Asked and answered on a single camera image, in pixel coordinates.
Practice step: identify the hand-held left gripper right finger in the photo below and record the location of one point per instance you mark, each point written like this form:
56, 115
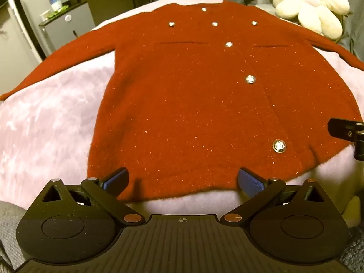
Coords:
250, 182

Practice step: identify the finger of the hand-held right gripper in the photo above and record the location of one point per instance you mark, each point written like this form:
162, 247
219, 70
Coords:
345, 132

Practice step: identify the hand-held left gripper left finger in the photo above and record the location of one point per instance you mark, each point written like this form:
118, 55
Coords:
116, 179

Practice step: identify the red knit cardigan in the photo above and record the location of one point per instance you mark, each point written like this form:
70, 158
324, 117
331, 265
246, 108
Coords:
199, 105

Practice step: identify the pink fluffy blanket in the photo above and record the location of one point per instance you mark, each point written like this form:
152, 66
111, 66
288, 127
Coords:
48, 125

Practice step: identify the cream flower plush pillow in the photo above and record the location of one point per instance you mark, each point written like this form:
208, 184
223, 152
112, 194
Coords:
308, 4

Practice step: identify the grey small cabinet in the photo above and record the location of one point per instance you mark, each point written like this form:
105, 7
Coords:
69, 24

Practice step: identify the white refrigerator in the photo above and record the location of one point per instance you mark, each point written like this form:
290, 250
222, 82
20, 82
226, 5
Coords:
24, 25

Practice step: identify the blue and white container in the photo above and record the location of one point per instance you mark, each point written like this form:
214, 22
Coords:
55, 2

